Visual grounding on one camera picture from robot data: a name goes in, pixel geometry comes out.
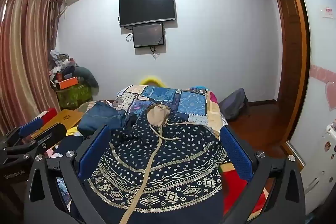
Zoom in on orange box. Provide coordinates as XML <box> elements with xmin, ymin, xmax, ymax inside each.
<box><xmin>56</xmin><ymin>77</ymin><xmax>79</xmax><ymax>90</ymax></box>

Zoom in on navy patterned dress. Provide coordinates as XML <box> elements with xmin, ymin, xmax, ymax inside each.
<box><xmin>84</xmin><ymin>109</ymin><xmax>229</xmax><ymax>224</ymax></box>

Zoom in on blue printed bedsheet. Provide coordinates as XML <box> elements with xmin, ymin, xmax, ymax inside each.
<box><xmin>56</xmin><ymin>176</ymin><xmax>72</xmax><ymax>212</ymax></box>

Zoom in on black monitor cable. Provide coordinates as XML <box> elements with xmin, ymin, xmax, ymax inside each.
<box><xmin>150</xmin><ymin>46</ymin><xmax>161</xmax><ymax>60</ymax></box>

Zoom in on red box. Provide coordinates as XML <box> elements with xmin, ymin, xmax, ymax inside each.
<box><xmin>39</xmin><ymin>108</ymin><xmax>59</xmax><ymax>125</ymax></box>

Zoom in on pile of household clutter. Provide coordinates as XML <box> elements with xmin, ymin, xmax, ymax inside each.
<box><xmin>48</xmin><ymin>49</ymin><xmax>80</xmax><ymax>84</ymax></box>

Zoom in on patchwork quilt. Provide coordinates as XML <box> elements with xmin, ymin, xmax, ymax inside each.
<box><xmin>113</xmin><ymin>84</ymin><xmax>229</xmax><ymax>135</ymax></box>

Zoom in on yellow flat box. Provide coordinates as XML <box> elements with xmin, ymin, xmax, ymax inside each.
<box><xmin>31</xmin><ymin>109</ymin><xmax>84</xmax><ymax>139</ymax></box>

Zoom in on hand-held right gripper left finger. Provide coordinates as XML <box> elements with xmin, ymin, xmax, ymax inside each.
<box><xmin>24</xmin><ymin>124</ymin><xmax>116</xmax><ymax>224</ymax></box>

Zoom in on blue jeans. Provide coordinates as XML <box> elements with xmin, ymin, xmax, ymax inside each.
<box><xmin>77</xmin><ymin>101</ymin><xmax>132</xmax><ymax>136</ymax></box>

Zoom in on small black monitor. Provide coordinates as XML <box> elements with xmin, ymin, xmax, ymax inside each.
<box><xmin>132</xmin><ymin>22</ymin><xmax>165</xmax><ymax>48</ymax></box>

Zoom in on dark grey-green bag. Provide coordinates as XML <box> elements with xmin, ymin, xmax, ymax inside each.
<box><xmin>75</xmin><ymin>67</ymin><xmax>100</xmax><ymax>95</ymax></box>

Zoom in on black cloth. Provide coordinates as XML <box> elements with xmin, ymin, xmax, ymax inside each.
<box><xmin>123</xmin><ymin>114</ymin><xmax>143</xmax><ymax>136</ymax></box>

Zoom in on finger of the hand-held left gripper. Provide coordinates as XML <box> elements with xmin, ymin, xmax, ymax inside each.
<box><xmin>4</xmin><ymin>118</ymin><xmax>44</xmax><ymax>147</ymax></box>
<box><xmin>5</xmin><ymin>123</ymin><xmax>67</xmax><ymax>159</ymax></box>

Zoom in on striped reddish curtain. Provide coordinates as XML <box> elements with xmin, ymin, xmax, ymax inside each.
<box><xmin>0</xmin><ymin>0</ymin><xmax>63</xmax><ymax>135</ymax></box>

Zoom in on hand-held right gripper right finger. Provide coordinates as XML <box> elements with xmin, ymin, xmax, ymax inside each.
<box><xmin>219</xmin><ymin>125</ymin><xmax>306</xmax><ymax>224</ymax></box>

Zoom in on white wardrobe door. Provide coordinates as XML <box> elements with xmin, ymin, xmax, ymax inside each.
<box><xmin>283</xmin><ymin>0</ymin><xmax>336</xmax><ymax>169</ymax></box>

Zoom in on white plastic cabinet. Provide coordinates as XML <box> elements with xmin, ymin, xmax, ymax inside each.
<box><xmin>300</xmin><ymin>119</ymin><xmax>336</xmax><ymax>217</ymax></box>

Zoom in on wall-mounted black television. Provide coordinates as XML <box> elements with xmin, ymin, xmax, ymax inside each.
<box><xmin>119</xmin><ymin>0</ymin><xmax>176</xmax><ymax>28</ymax></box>

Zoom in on grey backpack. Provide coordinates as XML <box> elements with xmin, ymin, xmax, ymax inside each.
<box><xmin>218</xmin><ymin>88</ymin><xmax>250</xmax><ymax>121</ymax></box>

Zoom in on yellow plush item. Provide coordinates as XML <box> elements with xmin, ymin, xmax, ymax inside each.
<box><xmin>139</xmin><ymin>75</ymin><xmax>166</xmax><ymax>88</ymax></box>

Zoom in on wooden door frame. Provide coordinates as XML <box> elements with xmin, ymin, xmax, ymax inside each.
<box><xmin>273</xmin><ymin>0</ymin><xmax>311</xmax><ymax>169</ymax></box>

